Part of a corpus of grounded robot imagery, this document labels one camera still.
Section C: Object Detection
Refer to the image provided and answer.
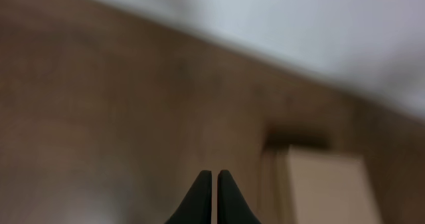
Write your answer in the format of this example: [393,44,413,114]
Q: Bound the cardboard box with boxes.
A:
[256,146,383,224]

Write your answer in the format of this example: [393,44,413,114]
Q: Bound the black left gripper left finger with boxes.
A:
[165,170,212,224]

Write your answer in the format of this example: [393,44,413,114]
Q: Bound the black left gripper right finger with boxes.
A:
[217,169,260,224]

